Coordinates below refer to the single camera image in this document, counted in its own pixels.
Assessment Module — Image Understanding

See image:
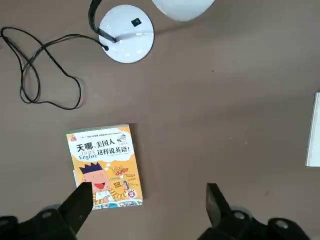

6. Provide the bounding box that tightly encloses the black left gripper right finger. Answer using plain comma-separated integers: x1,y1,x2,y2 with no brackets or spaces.
199,183,311,240

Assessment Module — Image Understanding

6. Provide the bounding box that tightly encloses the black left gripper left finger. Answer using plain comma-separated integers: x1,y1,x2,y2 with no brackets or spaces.
0,181,95,240

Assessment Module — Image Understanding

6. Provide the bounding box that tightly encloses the orange cartoon cover book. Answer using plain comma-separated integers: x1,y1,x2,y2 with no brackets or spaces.
65,123,144,211

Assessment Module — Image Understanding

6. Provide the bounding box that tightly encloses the white desk lamp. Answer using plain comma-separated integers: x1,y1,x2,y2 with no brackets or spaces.
87,0,216,65

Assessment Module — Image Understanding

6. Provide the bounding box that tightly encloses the black lamp cable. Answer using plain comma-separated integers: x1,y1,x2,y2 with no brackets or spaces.
0,26,110,111

